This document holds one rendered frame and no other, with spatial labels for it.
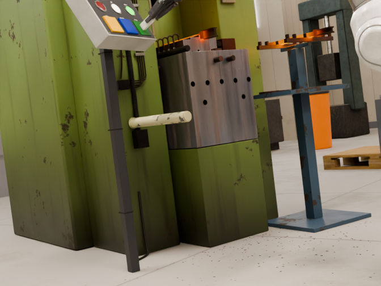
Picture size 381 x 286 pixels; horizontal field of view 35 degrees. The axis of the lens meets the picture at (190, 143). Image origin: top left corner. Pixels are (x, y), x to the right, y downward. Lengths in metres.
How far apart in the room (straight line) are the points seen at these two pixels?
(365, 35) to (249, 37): 1.59
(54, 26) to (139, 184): 0.94
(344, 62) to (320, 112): 1.88
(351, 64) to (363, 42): 7.64
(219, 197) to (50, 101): 1.03
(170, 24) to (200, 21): 0.20
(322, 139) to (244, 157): 4.84
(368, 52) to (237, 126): 1.26
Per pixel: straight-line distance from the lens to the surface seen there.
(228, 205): 2.87
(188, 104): 2.78
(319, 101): 7.70
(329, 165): 5.40
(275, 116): 8.41
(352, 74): 9.41
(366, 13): 1.82
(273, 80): 10.47
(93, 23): 2.35
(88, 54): 2.98
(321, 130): 7.72
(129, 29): 2.44
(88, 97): 3.01
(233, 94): 2.91
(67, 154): 3.13
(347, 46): 9.41
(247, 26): 3.30
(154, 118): 2.60
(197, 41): 2.89
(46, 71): 3.20
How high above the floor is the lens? 0.62
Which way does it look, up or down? 3 degrees down
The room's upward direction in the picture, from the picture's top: 7 degrees counter-clockwise
